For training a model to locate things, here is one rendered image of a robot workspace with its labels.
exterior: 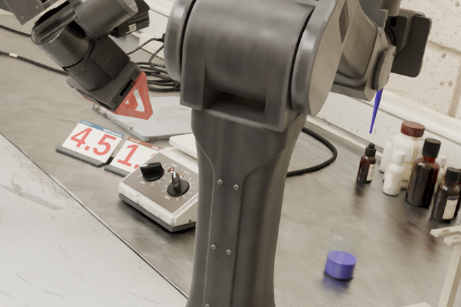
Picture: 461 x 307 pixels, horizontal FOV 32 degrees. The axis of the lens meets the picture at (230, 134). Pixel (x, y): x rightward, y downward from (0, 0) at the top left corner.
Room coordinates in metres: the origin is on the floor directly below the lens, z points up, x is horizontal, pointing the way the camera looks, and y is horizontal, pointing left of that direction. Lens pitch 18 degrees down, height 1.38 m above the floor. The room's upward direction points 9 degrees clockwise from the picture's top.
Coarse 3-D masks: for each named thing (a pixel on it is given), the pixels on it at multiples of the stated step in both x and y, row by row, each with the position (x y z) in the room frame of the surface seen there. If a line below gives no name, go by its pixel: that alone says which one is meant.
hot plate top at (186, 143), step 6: (174, 138) 1.11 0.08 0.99; (180, 138) 1.11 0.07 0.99; (186, 138) 1.11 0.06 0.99; (192, 138) 1.12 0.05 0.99; (174, 144) 1.09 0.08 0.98; (180, 144) 1.09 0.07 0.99; (186, 144) 1.09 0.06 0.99; (192, 144) 1.09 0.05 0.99; (186, 150) 1.08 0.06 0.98; (192, 150) 1.07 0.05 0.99
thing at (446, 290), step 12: (444, 228) 0.84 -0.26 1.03; (456, 228) 0.85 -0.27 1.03; (444, 240) 0.82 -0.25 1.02; (456, 240) 0.82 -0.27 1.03; (456, 252) 0.84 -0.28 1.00; (456, 264) 0.84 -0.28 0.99; (456, 276) 0.84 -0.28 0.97; (444, 288) 0.84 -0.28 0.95; (456, 288) 0.84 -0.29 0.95; (444, 300) 0.84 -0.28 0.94
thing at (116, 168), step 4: (124, 144) 1.20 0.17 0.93; (116, 156) 1.18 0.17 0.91; (112, 164) 1.17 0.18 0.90; (116, 164) 1.17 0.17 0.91; (120, 164) 1.17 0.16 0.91; (104, 168) 1.16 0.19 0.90; (108, 168) 1.16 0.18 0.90; (112, 168) 1.16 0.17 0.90; (116, 168) 1.16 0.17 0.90; (120, 168) 1.16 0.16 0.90; (124, 168) 1.16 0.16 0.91; (128, 168) 1.16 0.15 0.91; (116, 172) 1.15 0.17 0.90; (120, 172) 1.15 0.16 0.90; (124, 172) 1.15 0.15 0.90; (128, 172) 1.15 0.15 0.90; (124, 176) 1.14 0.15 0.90
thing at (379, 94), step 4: (380, 92) 0.93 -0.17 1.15; (376, 96) 0.94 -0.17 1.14; (380, 96) 0.94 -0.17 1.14; (376, 100) 0.94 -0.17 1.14; (380, 100) 0.94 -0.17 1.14; (376, 104) 0.94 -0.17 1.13; (376, 108) 0.94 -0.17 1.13; (376, 112) 0.94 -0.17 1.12; (372, 116) 0.94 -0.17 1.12; (372, 120) 0.94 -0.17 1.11; (372, 124) 0.94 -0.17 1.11; (372, 128) 0.94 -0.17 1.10
